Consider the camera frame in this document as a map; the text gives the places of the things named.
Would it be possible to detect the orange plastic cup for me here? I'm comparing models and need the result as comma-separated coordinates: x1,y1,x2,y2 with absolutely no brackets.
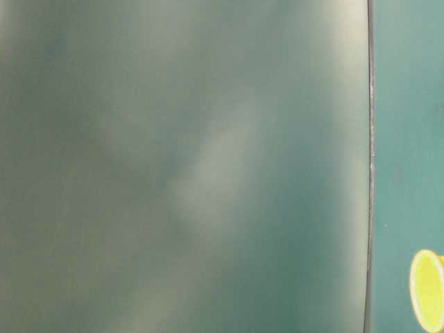
409,249,443,332

